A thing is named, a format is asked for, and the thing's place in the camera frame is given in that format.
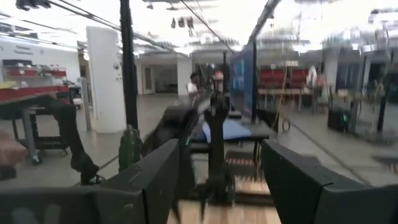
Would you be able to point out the black orange striped floor mat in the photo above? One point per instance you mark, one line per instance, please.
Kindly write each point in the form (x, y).
(241, 161)

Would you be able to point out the blue sheet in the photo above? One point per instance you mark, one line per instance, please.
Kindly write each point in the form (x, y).
(231, 130)

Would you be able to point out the monitor with blue screen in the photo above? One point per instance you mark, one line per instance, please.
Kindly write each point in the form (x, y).
(242, 81)

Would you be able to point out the red shelf unit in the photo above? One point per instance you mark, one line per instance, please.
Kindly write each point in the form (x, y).
(34, 72)
(283, 79)

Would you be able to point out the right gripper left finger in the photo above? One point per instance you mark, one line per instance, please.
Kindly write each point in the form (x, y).
(158, 186)

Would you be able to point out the person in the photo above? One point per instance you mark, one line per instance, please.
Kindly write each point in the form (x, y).
(192, 88)

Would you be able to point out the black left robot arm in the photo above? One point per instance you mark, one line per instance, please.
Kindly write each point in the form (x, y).
(217, 149)

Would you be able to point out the white door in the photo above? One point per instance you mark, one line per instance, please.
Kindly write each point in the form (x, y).
(148, 79)

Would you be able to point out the black box green light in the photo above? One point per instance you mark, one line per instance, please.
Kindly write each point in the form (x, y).
(342, 121)

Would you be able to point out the black aluminium table frame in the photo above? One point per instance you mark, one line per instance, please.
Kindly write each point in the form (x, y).
(255, 199)

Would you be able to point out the green cactus plant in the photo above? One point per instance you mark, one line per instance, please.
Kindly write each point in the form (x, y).
(130, 149)

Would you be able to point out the person's hand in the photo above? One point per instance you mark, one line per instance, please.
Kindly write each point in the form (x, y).
(11, 152)

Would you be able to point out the black desk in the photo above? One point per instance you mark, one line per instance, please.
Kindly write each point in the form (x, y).
(264, 133)

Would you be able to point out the black vertical post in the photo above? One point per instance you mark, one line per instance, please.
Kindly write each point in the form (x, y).
(129, 62)

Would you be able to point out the white pillar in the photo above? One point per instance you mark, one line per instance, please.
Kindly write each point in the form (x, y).
(105, 81)

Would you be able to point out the grey cart table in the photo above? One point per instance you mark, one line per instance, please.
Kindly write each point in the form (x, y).
(28, 124)

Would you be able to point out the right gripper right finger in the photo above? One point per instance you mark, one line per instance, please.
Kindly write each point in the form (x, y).
(295, 186)

